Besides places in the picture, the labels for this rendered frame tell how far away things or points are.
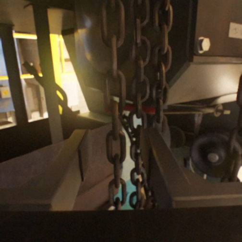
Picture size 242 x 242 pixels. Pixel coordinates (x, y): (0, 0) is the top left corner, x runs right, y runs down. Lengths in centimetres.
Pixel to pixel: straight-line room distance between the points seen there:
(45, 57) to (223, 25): 50
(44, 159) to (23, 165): 7
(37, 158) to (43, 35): 39
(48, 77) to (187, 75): 47
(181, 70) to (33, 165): 55
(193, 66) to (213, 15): 6
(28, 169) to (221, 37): 61
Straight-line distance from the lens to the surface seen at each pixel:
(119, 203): 18
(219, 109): 51
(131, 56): 18
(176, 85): 25
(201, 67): 25
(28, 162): 64
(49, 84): 62
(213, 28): 25
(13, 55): 94
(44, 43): 62
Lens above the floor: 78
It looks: 18 degrees up
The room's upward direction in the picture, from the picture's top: 179 degrees clockwise
